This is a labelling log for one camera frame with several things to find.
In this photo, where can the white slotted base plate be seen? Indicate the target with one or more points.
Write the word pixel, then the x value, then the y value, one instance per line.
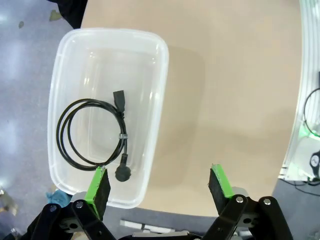
pixel 310 50

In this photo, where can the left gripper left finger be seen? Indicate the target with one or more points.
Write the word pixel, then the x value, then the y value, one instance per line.
pixel 100 192

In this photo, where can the teal fabric item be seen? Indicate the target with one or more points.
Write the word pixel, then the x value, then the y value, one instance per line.
pixel 58 197

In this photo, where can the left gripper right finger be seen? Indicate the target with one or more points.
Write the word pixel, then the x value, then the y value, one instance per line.
pixel 221 192

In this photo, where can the clear plastic storage container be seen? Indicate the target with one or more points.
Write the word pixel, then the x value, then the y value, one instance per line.
pixel 100 62

